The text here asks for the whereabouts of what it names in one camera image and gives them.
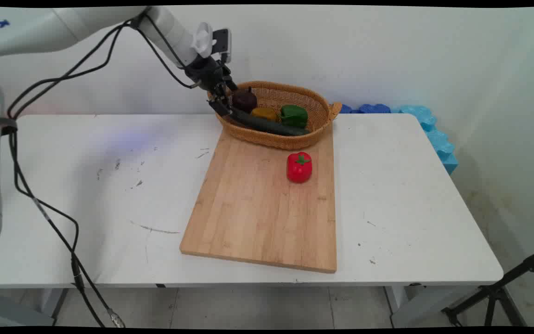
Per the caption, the light blue foam piece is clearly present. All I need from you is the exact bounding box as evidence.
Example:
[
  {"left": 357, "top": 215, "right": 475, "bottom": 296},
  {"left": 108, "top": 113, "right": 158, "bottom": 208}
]
[{"left": 390, "top": 105, "right": 459, "bottom": 175}]

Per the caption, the yellow toy pepper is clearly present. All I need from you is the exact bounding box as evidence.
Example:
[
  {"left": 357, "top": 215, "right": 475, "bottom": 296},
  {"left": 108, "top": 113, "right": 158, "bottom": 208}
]
[{"left": 250, "top": 107, "right": 280, "bottom": 122}]

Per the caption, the white table leg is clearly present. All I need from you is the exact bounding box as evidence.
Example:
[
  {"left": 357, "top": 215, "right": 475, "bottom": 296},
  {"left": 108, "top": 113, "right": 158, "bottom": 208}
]
[
  {"left": 384, "top": 284, "right": 460, "bottom": 328},
  {"left": 0, "top": 288, "right": 69, "bottom": 327}
]

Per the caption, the red toy pepper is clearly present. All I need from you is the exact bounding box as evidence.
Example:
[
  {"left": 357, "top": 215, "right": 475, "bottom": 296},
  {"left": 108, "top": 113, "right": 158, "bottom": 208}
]
[{"left": 286, "top": 152, "right": 313, "bottom": 184}]

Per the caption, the green toy pepper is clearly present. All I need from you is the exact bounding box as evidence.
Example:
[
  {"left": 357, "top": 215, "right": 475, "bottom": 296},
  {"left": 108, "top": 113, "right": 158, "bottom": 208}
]
[{"left": 280, "top": 104, "right": 309, "bottom": 129}]

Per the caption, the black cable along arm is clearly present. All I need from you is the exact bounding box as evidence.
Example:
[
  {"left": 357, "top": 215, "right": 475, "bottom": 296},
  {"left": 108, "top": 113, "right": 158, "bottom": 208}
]
[{"left": 6, "top": 13, "right": 202, "bottom": 122}]

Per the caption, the black cable with metal plug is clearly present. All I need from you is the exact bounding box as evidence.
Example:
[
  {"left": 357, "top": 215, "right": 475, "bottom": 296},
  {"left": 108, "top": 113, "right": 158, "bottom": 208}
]
[{"left": 8, "top": 125, "right": 126, "bottom": 328}]

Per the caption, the woven wicker basket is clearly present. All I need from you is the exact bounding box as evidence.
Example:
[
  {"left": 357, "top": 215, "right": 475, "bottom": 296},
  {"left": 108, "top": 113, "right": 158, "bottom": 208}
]
[{"left": 207, "top": 81, "right": 343, "bottom": 151}]

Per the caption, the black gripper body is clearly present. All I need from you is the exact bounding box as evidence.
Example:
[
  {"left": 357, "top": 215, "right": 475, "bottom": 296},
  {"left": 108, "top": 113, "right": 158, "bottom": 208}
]
[{"left": 184, "top": 55, "right": 233, "bottom": 92}]

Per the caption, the black tripod stand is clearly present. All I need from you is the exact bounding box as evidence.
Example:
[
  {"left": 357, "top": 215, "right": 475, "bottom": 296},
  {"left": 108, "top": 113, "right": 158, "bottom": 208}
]
[{"left": 441, "top": 246, "right": 534, "bottom": 328}]

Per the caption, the wooden cutting board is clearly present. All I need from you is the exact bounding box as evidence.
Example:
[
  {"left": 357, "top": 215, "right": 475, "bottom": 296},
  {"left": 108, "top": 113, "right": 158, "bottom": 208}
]
[{"left": 179, "top": 122, "right": 337, "bottom": 274}]

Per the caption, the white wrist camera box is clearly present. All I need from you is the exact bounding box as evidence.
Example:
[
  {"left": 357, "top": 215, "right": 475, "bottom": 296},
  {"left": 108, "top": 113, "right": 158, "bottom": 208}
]
[{"left": 191, "top": 22, "right": 232, "bottom": 64}]

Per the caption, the dark blue foam piece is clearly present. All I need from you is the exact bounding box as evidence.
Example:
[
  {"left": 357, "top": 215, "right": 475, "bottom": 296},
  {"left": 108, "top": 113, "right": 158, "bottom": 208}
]
[{"left": 340, "top": 103, "right": 392, "bottom": 115}]

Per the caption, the dark purple toy fruit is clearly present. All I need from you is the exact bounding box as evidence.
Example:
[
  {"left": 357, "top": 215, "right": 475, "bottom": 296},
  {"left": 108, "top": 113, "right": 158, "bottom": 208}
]
[{"left": 232, "top": 87, "right": 258, "bottom": 114}]

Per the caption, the dark green cucumber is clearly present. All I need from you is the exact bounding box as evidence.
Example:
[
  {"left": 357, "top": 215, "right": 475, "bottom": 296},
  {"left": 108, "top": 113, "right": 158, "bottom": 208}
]
[{"left": 229, "top": 109, "right": 312, "bottom": 137}]

